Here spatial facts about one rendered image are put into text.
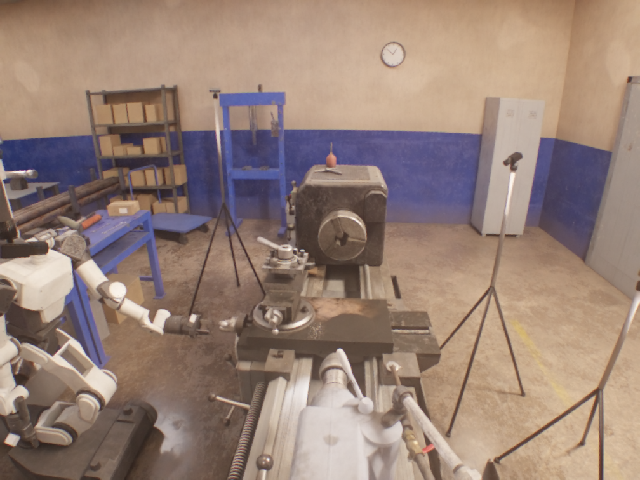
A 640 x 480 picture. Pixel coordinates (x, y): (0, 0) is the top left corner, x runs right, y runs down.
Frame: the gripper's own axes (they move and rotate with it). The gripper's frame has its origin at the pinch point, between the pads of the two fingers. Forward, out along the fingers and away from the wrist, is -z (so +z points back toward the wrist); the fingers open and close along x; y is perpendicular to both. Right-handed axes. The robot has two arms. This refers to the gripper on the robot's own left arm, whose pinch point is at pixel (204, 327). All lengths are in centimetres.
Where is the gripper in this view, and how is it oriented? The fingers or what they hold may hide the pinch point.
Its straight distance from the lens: 183.1
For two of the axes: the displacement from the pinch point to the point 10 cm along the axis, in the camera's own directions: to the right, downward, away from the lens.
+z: -10.0, -0.3, 0.7
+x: -0.7, 6.2, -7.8
